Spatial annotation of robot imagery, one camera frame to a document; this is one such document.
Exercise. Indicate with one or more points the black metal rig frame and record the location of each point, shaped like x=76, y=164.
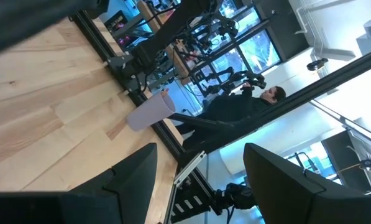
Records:
x=297, y=99

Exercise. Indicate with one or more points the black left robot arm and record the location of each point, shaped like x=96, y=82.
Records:
x=23, y=21

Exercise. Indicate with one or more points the person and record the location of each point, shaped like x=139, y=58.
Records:
x=228, y=107

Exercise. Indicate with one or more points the purple plastic cup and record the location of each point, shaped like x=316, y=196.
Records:
x=151, y=112

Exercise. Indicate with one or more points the black background robot arm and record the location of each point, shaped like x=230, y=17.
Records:
x=253, y=79

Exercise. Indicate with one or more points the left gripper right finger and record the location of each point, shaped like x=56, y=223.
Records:
x=306, y=205

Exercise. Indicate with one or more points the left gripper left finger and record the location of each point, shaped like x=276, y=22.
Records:
x=79, y=205

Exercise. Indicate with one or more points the black equipment box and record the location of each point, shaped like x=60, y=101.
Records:
x=118, y=28

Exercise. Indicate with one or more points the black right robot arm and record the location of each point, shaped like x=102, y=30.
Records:
x=172, y=28

